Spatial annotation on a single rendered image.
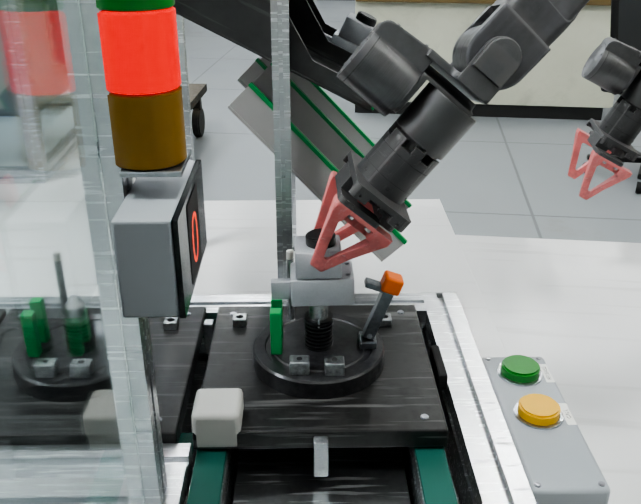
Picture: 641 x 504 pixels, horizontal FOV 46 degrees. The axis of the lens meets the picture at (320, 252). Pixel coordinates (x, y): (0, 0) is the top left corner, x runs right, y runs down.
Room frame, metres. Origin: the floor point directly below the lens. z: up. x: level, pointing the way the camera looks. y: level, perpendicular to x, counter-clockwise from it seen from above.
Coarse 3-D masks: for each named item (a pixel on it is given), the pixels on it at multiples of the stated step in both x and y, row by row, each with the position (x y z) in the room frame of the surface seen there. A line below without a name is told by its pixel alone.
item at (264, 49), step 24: (192, 0) 0.92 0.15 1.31; (216, 0) 0.92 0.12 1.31; (240, 0) 0.91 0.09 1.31; (264, 0) 0.91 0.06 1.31; (216, 24) 0.92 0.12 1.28; (240, 24) 0.91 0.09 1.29; (264, 24) 0.91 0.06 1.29; (312, 24) 1.03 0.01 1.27; (264, 48) 0.91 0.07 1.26; (312, 48) 1.03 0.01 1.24; (336, 48) 1.02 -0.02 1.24; (312, 72) 0.90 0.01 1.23; (336, 72) 0.90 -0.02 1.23
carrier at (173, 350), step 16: (160, 320) 0.77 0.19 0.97; (192, 320) 0.77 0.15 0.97; (160, 336) 0.73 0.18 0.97; (176, 336) 0.73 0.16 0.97; (192, 336) 0.73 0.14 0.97; (160, 352) 0.70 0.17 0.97; (176, 352) 0.70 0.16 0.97; (192, 352) 0.70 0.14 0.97; (160, 368) 0.67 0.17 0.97; (176, 368) 0.67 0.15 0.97; (192, 368) 0.68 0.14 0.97; (160, 384) 0.64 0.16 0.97; (176, 384) 0.64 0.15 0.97; (160, 400) 0.61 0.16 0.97; (176, 400) 0.61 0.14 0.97; (160, 416) 0.59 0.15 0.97; (176, 416) 0.59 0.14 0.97; (176, 432) 0.57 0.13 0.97
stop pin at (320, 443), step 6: (318, 438) 0.56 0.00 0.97; (324, 438) 0.56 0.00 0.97; (318, 444) 0.55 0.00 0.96; (324, 444) 0.55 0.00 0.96; (318, 450) 0.55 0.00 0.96; (324, 450) 0.55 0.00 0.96; (318, 456) 0.55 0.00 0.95; (324, 456) 0.55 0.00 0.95; (318, 462) 0.55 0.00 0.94; (324, 462) 0.55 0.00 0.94; (318, 468) 0.55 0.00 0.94; (324, 468) 0.55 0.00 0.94; (318, 474) 0.55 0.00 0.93; (324, 474) 0.55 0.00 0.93
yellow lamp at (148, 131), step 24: (120, 96) 0.47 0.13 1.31; (144, 96) 0.47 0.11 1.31; (168, 96) 0.48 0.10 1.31; (120, 120) 0.47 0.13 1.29; (144, 120) 0.47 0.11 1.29; (168, 120) 0.48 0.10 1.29; (120, 144) 0.47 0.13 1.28; (144, 144) 0.47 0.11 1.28; (168, 144) 0.47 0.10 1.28; (144, 168) 0.47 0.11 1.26
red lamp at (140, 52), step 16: (112, 16) 0.47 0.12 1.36; (128, 16) 0.47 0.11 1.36; (144, 16) 0.47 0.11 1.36; (160, 16) 0.48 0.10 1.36; (112, 32) 0.47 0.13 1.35; (128, 32) 0.47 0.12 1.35; (144, 32) 0.47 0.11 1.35; (160, 32) 0.48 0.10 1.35; (176, 32) 0.49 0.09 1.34; (112, 48) 0.47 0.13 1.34; (128, 48) 0.47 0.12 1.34; (144, 48) 0.47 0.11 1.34; (160, 48) 0.47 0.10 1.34; (176, 48) 0.49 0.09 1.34; (112, 64) 0.47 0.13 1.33; (128, 64) 0.47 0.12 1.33; (144, 64) 0.47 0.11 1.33; (160, 64) 0.47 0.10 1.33; (176, 64) 0.49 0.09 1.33; (112, 80) 0.47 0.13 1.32; (128, 80) 0.47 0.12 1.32; (144, 80) 0.47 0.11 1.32; (160, 80) 0.47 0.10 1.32; (176, 80) 0.49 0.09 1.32
